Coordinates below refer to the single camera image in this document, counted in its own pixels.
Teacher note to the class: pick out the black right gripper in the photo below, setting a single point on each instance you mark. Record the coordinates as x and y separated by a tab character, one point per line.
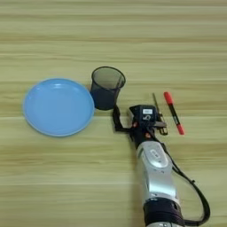
142	133

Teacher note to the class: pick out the red and black marker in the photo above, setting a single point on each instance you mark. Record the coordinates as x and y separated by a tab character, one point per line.
173	112

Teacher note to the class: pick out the black mesh pen cup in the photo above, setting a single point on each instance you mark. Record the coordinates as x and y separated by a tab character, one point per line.
103	97

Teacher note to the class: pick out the blue round plate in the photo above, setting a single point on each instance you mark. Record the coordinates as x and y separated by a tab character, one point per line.
59	106

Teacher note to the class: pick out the black box with white label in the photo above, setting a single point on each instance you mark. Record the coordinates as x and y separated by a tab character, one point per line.
146	113

